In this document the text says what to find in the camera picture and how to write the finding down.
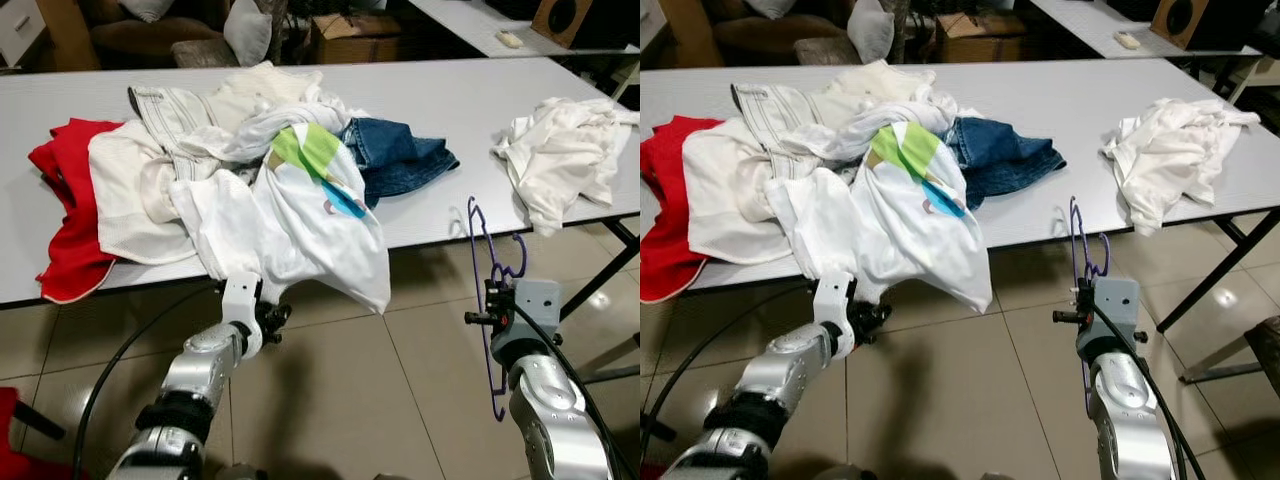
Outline brown wooden board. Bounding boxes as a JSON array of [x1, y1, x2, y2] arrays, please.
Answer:
[[35, 0, 93, 63], [658, 0, 723, 63]]

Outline black metal table legs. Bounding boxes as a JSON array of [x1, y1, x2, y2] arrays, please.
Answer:
[[1158, 212, 1280, 386], [558, 215, 641, 386]]

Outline white T-shirt with green print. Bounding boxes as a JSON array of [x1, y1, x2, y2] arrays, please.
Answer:
[[168, 120, 393, 316], [770, 120, 996, 316]]

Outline grey woven ottoman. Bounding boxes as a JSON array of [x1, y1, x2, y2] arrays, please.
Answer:
[[170, 38, 241, 69], [795, 36, 863, 67]]

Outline white drawer cabinet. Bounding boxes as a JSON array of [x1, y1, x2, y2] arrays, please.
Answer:
[[640, 0, 668, 46], [0, 0, 46, 69]]

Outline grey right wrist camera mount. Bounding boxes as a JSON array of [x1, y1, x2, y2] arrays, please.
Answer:
[[1077, 277, 1143, 353], [513, 278, 564, 353]]

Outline metal chair with plaid seat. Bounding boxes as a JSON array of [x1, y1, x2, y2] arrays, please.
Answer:
[[1245, 315, 1280, 396]]

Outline pale grey-white garment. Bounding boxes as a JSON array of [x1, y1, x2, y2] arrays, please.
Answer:
[[790, 98, 956, 164], [180, 100, 351, 166]]

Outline white shirt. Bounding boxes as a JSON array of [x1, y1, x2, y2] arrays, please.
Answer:
[[490, 96, 641, 238], [1100, 97, 1261, 238]]

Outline wooden loudspeaker box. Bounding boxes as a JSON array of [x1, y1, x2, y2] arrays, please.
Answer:
[[530, 0, 623, 49], [1150, 0, 1243, 51]]

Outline white office table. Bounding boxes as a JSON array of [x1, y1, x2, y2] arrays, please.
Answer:
[[1030, 0, 1266, 59], [410, 0, 641, 59]]

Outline red plastic chair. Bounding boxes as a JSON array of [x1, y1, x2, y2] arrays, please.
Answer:
[[0, 385, 69, 480]]

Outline cream crumpled garment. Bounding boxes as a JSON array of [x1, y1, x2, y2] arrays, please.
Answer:
[[205, 60, 351, 136], [815, 58, 961, 133]]

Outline dark brown sofa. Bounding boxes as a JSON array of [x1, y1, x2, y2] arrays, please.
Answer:
[[85, 0, 236, 59], [712, 0, 861, 56]]

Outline blue denim jeans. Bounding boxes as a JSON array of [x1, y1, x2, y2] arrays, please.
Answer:
[[338, 117, 462, 209], [943, 117, 1068, 209]]

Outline red garment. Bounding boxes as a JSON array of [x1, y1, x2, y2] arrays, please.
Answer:
[[28, 117, 126, 305], [640, 115, 723, 304]]

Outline cream mesh garment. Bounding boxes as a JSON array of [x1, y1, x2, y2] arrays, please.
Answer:
[[88, 120, 201, 267], [683, 118, 801, 266]]

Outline off-white seamed jacket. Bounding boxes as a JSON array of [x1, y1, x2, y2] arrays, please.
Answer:
[[128, 84, 266, 183], [730, 82, 871, 181]]

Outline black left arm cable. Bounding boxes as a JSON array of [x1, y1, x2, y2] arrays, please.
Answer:
[[70, 283, 226, 480], [640, 283, 816, 471]]

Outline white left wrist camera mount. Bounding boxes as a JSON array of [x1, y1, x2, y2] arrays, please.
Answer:
[[812, 270, 858, 359], [220, 272, 264, 358]]

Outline brown cardboard box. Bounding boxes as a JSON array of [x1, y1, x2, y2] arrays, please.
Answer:
[[935, 12, 1026, 63], [308, 12, 403, 65]]

